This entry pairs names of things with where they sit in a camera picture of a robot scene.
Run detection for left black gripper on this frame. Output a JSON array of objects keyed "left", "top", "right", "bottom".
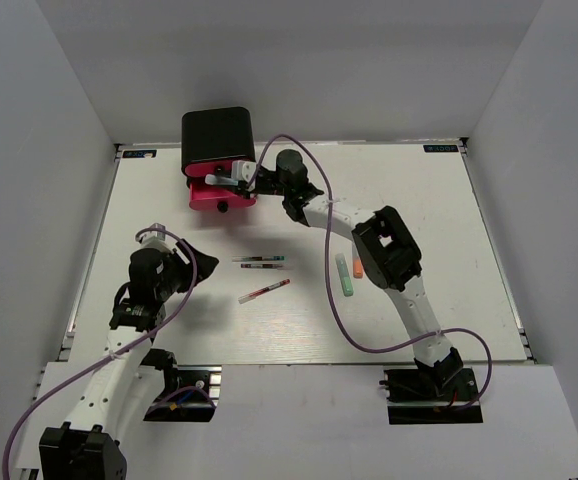
[{"left": 156, "top": 239, "right": 220, "bottom": 301}]

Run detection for pink drawer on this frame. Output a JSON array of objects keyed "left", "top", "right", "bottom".
[
  {"left": 182, "top": 159, "right": 256, "bottom": 178},
  {"left": 187, "top": 177, "right": 257, "bottom": 213}
]

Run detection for pink top drawer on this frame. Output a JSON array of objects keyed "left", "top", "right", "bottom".
[{"left": 182, "top": 159, "right": 256, "bottom": 178}]

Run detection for blue highlighter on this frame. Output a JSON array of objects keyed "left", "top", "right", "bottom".
[{"left": 205, "top": 174, "right": 238, "bottom": 186}]

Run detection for green highlighter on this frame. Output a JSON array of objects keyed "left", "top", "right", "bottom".
[{"left": 335, "top": 253, "right": 354, "bottom": 297}]

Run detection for orange highlighter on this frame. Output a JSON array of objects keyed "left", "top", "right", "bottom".
[{"left": 352, "top": 255, "right": 364, "bottom": 279}]

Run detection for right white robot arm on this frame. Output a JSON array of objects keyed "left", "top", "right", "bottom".
[{"left": 228, "top": 149, "right": 463, "bottom": 399}]

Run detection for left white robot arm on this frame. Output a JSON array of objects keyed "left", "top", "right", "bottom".
[{"left": 39, "top": 242, "right": 219, "bottom": 479}]

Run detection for green gel pen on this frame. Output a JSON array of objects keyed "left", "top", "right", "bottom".
[{"left": 232, "top": 255, "right": 285, "bottom": 263}]

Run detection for purple gel pen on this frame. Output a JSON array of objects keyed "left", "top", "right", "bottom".
[{"left": 240, "top": 262, "right": 290, "bottom": 270}]

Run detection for red gel pen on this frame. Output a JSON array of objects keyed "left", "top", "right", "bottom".
[{"left": 238, "top": 279, "right": 290, "bottom": 304}]

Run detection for black drawer cabinet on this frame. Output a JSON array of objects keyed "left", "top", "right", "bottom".
[{"left": 181, "top": 106, "right": 255, "bottom": 171}]

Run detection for left blue table label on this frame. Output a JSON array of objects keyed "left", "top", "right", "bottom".
[{"left": 122, "top": 149, "right": 157, "bottom": 159}]

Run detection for blue table label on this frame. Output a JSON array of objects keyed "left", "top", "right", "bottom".
[
  {"left": 122, "top": 149, "right": 157, "bottom": 159},
  {"left": 423, "top": 144, "right": 459, "bottom": 153}
]

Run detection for right blue table label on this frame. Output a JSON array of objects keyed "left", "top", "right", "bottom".
[{"left": 423, "top": 144, "right": 459, "bottom": 153}]

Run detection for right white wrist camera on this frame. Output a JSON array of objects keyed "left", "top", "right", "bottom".
[{"left": 231, "top": 160, "right": 257, "bottom": 183}]

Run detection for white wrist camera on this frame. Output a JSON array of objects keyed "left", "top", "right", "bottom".
[
  {"left": 231, "top": 160, "right": 257, "bottom": 183},
  {"left": 135, "top": 223, "right": 176, "bottom": 254}
]

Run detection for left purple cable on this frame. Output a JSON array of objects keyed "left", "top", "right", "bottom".
[{"left": 6, "top": 227, "right": 218, "bottom": 480}]

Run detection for purple cable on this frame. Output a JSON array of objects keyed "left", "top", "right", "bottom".
[
  {"left": 6, "top": 227, "right": 218, "bottom": 480},
  {"left": 249, "top": 133, "right": 493, "bottom": 412}
]

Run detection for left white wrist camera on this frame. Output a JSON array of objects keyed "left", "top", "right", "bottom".
[{"left": 135, "top": 223, "right": 176, "bottom": 254}]

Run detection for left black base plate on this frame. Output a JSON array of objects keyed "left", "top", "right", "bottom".
[{"left": 144, "top": 365, "right": 222, "bottom": 423}]

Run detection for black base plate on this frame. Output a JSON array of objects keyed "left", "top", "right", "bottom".
[
  {"left": 144, "top": 365, "right": 222, "bottom": 423},
  {"left": 379, "top": 368, "right": 483, "bottom": 425}
]

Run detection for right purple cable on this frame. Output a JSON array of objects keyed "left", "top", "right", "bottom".
[{"left": 249, "top": 133, "right": 493, "bottom": 412}]

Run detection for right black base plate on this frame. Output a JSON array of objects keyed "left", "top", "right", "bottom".
[{"left": 379, "top": 368, "right": 483, "bottom": 425}]

